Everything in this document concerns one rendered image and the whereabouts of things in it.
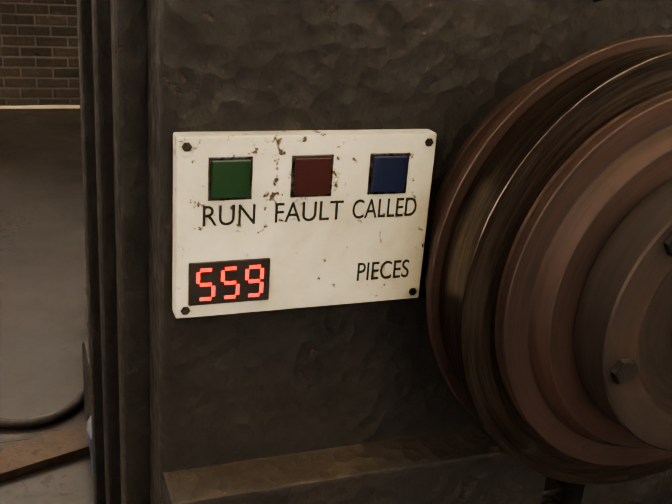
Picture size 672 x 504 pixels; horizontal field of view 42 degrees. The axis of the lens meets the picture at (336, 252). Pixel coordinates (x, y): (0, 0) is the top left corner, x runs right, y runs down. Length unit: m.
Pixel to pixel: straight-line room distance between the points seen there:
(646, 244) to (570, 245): 0.06
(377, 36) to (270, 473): 0.47
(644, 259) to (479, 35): 0.28
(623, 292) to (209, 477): 0.47
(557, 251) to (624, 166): 0.09
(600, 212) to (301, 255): 0.29
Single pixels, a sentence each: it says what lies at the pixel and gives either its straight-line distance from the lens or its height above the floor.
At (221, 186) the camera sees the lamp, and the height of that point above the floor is 1.19.
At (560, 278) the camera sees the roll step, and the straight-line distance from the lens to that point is 0.79.
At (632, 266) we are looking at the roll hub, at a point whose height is 1.18.
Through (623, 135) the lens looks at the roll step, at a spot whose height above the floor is 1.27.
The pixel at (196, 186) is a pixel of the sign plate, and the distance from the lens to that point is 0.81.
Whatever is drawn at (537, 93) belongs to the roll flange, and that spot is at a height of 1.29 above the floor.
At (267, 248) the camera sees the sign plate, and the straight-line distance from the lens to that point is 0.84.
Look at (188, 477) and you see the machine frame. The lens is 0.95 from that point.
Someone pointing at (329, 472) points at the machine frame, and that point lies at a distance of 0.97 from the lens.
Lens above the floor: 1.43
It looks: 21 degrees down
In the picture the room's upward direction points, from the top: 4 degrees clockwise
